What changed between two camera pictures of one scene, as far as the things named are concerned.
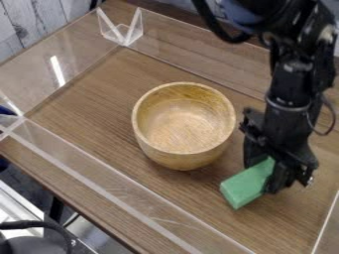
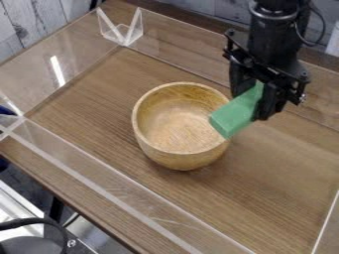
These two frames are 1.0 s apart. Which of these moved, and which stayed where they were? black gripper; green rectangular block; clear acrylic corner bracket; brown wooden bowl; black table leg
Moved: green rectangular block; black gripper
Stayed: clear acrylic corner bracket; black table leg; brown wooden bowl
